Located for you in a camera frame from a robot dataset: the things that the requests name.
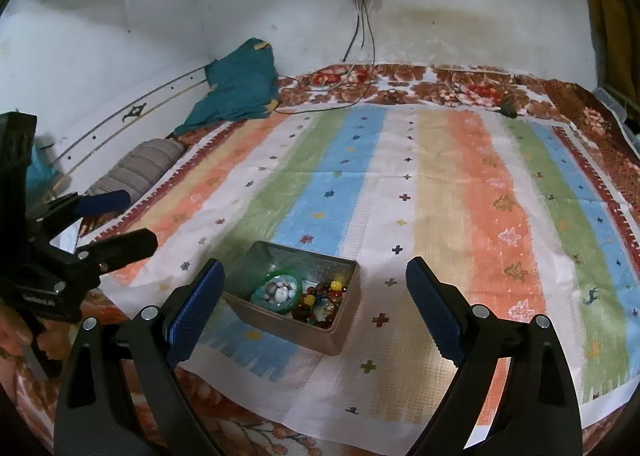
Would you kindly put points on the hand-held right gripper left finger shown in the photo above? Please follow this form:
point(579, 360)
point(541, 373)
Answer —
point(197, 316)

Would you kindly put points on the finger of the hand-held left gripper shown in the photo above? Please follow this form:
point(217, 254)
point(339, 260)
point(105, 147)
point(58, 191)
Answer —
point(125, 246)
point(105, 201)

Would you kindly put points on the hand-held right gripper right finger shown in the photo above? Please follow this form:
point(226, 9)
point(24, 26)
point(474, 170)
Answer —
point(435, 316)

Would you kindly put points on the green jade bangle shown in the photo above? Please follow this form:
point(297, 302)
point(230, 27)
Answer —
point(287, 309)

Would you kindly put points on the metal tin box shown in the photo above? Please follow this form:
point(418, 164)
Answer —
point(325, 331)

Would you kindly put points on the person's left hand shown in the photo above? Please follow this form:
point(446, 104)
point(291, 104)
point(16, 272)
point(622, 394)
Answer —
point(10, 336)

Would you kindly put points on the grey striped pillow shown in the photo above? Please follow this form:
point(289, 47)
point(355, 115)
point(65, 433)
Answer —
point(140, 166)

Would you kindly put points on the striped printed cloth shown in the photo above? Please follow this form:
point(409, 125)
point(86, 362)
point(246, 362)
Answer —
point(400, 161)

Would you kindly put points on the teal cloth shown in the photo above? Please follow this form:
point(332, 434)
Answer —
point(235, 81)

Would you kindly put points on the brown floral blanket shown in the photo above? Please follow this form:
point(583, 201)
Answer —
point(590, 106)

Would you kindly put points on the clear plastic bin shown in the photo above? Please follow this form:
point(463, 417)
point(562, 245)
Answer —
point(617, 111)

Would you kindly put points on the yellow cloth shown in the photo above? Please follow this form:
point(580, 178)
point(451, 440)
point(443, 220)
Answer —
point(600, 11)

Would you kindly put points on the metal wall rail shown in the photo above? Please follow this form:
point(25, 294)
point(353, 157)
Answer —
point(134, 111)

